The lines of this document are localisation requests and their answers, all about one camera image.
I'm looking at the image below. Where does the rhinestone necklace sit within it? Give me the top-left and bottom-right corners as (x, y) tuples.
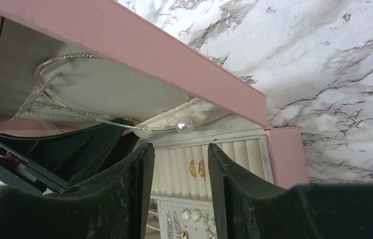
(11, 72), (141, 126)

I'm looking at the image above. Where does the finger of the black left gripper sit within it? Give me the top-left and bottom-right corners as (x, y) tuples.
(98, 132), (139, 172)

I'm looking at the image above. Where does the small gold earring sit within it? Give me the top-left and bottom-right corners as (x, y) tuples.
(181, 231), (188, 239)

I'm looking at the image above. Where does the small silver drop earring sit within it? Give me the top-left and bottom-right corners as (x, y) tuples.
(166, 210), (182, 239)

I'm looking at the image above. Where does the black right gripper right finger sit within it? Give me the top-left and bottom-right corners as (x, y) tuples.
(208, 143), (373, 239)

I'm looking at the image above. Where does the pink jewelry box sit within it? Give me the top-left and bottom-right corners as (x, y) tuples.
(0, 0), (309, 239)

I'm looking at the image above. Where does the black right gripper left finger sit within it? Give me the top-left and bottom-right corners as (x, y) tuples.
(0, 143), (155, 239)

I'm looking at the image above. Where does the white pearl earring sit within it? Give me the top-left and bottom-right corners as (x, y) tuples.
(181, 209), (191, 221)
(191, 209), (203, 223)

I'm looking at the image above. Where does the silver bangle bracelet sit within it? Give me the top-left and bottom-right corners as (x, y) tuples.
(33, 52), (195, 135)

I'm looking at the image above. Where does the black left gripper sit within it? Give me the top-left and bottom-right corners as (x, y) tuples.
(0, 118), (130, 194)

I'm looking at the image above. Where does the rhinestone earring in box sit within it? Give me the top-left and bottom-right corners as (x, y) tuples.
(203, 214), (218, 239)

